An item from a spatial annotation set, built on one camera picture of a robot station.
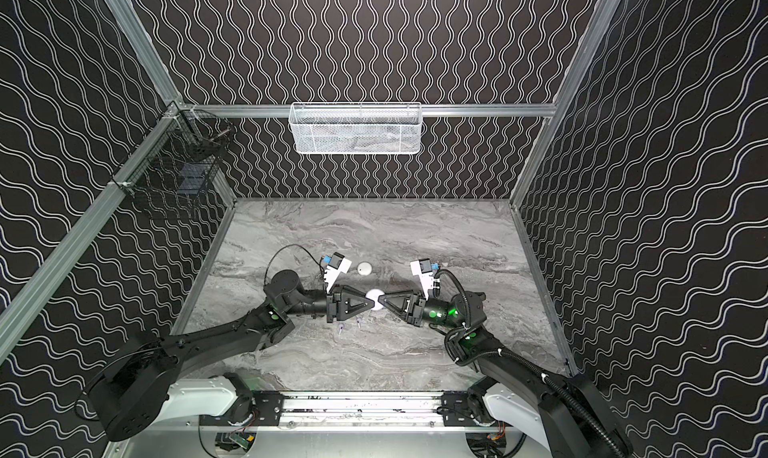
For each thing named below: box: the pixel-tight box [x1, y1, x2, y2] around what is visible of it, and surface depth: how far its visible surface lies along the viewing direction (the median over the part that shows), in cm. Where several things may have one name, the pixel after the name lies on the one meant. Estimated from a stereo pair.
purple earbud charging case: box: [365, 288, 385, 311], surface depth 69 cm
